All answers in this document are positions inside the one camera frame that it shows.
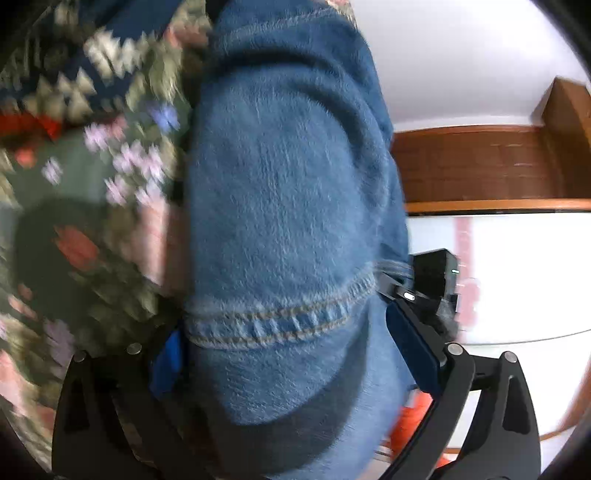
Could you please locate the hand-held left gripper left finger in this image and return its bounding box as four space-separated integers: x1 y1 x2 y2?
52 323 218 480

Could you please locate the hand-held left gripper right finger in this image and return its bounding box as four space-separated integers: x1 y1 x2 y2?
379 302 542 480

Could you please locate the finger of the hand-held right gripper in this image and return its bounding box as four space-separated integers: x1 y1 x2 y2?
378 272 419 303

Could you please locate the blue denim jacket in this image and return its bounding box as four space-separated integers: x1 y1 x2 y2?
182 0 416 478

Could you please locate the orange object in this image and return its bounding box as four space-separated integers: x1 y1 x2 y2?
390 392 451 467

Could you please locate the wooden door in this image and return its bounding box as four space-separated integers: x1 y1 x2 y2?
392 76 591 215

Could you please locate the floral bedspread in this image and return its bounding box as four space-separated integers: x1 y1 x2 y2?
0 0 218 472

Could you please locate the red cloth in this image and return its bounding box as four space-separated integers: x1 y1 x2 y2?
0 113 70 141

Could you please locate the navy patterned sweater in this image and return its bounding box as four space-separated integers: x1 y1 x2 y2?
0 0 185 123

